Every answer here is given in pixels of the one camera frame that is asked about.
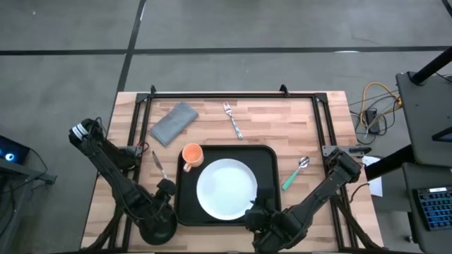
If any black bowl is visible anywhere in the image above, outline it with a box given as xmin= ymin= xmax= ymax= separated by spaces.
xmin=138 ymin=211 xmax=179 ymax=246

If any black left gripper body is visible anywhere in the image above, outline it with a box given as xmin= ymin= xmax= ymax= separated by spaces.
xmin=140 ymin=195 xmax=178 ymax=231

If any grey metal stand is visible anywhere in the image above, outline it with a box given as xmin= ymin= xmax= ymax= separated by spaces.
xmin=0 ymin=157 xmax=58 ymax=254

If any grey cloth napkin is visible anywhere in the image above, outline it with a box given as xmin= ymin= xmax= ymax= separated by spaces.
xmin=150 ymin=102 xmax=199 ymax=147

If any white round plate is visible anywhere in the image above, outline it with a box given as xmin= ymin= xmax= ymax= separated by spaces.
xmin=196 ymin=157 xmax=258 ymax=222

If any dark grey desk with keyboard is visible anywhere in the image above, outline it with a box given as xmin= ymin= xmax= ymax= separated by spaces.
xmin=401 ymin=162 xmax=452 ymax=254

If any black power adapter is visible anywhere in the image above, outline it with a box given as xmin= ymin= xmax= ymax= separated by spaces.
xmin=364 ymin=108 xmax=381 ymax=135

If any yellow cable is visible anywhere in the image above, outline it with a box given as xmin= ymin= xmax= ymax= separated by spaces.
xmin=359 ymin=81 xmax=404 ymax=128

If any dark screen corner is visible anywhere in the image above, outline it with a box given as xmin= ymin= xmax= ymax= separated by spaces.
xmin=432 ymin=126 xmax=452 ymax=144

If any knife with patterned handle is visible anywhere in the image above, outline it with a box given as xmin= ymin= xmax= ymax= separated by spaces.
xmin=151 ymin=150 xmax=169 ymax=180

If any spoon with teal handle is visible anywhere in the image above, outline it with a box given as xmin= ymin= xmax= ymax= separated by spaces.
xmin=281 ymin=156 xmax=311 ymax=192

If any black diagonal beam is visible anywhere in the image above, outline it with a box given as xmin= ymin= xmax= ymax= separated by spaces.
xmin=364 ymin=144 xmax=415 ymax=181

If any orange mug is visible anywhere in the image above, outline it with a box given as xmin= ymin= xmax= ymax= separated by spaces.
xmin=181 ymin=143 xmax=205 ymax=174

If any grey desk top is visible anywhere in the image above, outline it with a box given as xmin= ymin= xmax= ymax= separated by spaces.
xmin=395 ymin=71 xmax=452 ymax=167

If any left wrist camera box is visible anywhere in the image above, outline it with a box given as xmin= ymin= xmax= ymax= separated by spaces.
xmin=156 ymin=178 xmax=177 ymax=198

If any black round pole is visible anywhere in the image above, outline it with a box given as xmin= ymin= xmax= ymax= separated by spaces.
xmin=410 ymin=45 xmax=452 ymax=86

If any white paper sheet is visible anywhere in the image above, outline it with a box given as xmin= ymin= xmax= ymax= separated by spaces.
xmin=361 ymin=155 xmax=384 ymax=198

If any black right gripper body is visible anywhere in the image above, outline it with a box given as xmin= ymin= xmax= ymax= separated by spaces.
xmin=244 ymin=205 xmax=284 ymax=234

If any fork with patterned handle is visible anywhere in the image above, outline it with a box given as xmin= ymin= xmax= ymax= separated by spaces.
xmin=222 ymin=102 xmax=244 ymax=140

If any black plastic tray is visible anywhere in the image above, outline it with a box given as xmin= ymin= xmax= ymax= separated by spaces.
xmin=174 ymin=144 xmax=283 ymax=227

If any backlit computer keyboard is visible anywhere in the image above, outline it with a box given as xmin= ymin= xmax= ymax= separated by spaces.
xmin=412 ymin=186 xmax=452 ymax=232

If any black aluminium table frame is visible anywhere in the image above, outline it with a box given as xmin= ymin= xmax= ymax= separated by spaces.
xmin=80 ymin=84 xmax=385 ymax=253

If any black computer with blue light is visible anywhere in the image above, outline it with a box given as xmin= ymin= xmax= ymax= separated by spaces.
xmin=0 ymin=135 xmax=31 ymax=165

